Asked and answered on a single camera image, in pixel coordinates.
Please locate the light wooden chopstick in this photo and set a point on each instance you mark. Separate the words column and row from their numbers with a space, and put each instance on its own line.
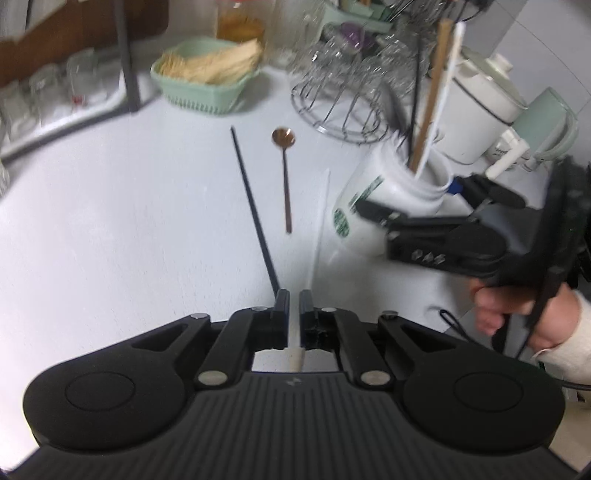
column 436, row 78

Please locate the cluster of small clear glasses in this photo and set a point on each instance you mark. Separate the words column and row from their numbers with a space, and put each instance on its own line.
column 332, row 64

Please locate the pale green kettle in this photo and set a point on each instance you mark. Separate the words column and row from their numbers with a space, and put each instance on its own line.
column 549, row 124

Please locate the enoki mushroom bundle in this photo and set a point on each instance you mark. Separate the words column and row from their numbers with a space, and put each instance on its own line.
column 221, row 64

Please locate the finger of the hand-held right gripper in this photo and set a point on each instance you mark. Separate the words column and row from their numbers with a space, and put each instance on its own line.
column 485, row 191
column 438, row 240

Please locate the metal scouring pad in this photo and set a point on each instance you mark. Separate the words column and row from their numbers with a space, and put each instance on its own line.
column 3, row 180

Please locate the dark brown chopstick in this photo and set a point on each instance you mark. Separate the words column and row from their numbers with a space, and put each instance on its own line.
column 415, row 92

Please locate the small copper spoon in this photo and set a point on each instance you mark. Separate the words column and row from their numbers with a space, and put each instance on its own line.
column 283, row 137

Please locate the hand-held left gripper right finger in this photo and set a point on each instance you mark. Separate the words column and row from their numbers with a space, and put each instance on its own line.
column 305, row 309

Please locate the person's right forearm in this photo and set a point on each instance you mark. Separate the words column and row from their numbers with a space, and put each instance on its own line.
column 577, row 355

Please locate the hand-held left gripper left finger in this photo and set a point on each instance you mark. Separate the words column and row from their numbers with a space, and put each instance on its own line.
column 284, row 309

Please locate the textured glass mug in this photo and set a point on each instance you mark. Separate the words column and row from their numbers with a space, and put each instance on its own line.
column 288, row 41

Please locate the purple scrubber ball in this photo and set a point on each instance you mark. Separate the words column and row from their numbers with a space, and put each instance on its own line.
column 353, row 34

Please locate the white plastic jar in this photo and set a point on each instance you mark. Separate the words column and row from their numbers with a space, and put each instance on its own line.
column 383, row 161

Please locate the person's right hand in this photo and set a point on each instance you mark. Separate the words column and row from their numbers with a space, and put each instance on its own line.
column 558, row 318

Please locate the green plastic basket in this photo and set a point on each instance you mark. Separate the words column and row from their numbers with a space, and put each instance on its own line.
column 198, row 99

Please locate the white electric cooker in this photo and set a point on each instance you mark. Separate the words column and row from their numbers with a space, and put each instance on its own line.
column 480, row 110

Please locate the thin black chopstick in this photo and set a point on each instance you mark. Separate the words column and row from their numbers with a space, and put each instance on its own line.
column 251, row 198

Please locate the row of upturned clear glasses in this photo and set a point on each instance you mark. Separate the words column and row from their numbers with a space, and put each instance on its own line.
column 51, row 87

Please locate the white drip tray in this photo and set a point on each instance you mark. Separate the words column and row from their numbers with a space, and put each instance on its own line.
column 83, row 119

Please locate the green plastic utensil holder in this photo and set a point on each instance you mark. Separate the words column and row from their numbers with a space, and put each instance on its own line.
column 369, row 23

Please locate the black metal dish rack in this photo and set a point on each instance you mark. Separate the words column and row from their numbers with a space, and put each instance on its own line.
column 127, row 55

